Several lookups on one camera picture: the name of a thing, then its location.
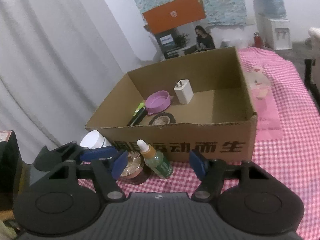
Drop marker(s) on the white curtain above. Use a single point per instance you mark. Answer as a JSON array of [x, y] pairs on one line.
[[59, 60]]

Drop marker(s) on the white pill bottle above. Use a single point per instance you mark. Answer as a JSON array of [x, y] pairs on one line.
[[94, 139]]

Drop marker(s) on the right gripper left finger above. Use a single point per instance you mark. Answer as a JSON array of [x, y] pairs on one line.
[[118, 163]]

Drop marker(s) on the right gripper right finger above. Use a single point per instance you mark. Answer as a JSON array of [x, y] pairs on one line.
[[198, 163]]

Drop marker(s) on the pink checkered tablecloth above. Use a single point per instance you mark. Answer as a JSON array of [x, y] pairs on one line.
[[286, 140]]

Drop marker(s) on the black tape roll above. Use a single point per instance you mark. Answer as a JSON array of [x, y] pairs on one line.
[[162, 119]]

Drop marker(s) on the white power adapter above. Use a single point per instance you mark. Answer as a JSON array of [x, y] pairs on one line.
[[184, 91]]

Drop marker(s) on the green marker pen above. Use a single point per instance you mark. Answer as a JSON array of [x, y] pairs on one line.
[[139, 115]]

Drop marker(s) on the orange Philips box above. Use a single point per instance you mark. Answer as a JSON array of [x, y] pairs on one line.
[[180, 28]]

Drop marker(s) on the water dispenser with bottle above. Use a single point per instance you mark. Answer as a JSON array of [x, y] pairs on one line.
[[273, 23]]

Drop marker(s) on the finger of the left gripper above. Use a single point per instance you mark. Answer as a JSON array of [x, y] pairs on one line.
[[97, 153]]

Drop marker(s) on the brown cardboard box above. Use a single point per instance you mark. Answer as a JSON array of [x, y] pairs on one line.
[[220, 120]]

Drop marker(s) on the green dropper bottle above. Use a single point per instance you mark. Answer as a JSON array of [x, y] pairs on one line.
[[155, 159]]

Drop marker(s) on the purple plastic bowl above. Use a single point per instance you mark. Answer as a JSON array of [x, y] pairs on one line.
[[158, 102]]

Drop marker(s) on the gold round tin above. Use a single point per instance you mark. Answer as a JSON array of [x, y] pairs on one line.
[[135, 165]]

